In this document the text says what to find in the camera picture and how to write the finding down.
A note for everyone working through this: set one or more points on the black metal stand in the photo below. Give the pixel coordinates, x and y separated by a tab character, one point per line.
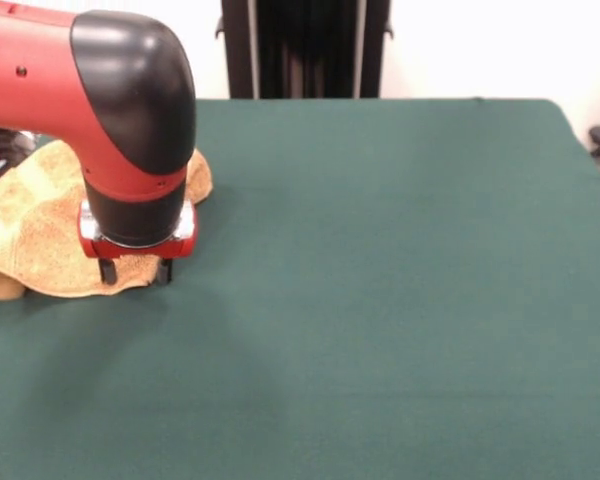
305	50

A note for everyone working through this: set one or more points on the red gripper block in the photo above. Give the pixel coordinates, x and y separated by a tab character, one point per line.
140	251

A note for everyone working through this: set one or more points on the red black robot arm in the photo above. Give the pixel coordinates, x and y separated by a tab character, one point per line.
30	75

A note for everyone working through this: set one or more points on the dark green table cloth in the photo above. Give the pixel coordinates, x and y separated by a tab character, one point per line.
380	325

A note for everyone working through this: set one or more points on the tan terry towel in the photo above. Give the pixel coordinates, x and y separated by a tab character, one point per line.
40	240

